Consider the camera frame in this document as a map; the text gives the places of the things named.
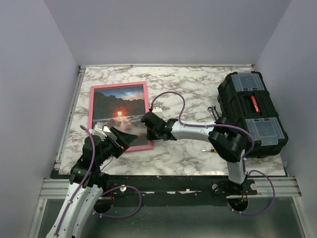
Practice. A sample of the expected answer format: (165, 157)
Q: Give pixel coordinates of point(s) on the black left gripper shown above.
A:
(123, 138)

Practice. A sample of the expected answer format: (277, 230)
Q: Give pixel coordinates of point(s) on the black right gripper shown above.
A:
(150, 136)

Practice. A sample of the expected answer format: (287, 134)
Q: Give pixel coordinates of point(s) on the pink picture frame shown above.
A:
(122, 106)

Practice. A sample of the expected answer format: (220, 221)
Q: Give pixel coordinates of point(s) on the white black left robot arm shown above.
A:
(85, 185)

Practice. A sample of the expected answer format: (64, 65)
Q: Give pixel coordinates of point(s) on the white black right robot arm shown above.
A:
(229, 141)

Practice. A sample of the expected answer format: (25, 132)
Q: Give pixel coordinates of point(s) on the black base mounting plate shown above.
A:
(174, 190)

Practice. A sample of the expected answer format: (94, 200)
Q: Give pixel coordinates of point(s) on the silver ratchet wrench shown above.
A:
(213, 112)

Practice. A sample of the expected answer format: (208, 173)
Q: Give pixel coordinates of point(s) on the black plastic toolbox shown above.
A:
(245, 101)

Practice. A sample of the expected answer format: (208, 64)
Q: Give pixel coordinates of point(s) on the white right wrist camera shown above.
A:
(158, 111)

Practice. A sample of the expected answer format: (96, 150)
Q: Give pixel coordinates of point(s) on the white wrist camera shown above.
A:
(158, 111)
(101, 131)

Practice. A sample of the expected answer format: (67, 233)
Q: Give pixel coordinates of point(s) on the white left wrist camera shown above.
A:
(101, 131)

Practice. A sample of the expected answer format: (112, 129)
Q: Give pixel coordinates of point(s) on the yellow handled screwdriver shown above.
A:
(210, 150)

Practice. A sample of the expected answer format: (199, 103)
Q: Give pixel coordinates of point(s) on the aluminium extrusion rail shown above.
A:
(280, 186)

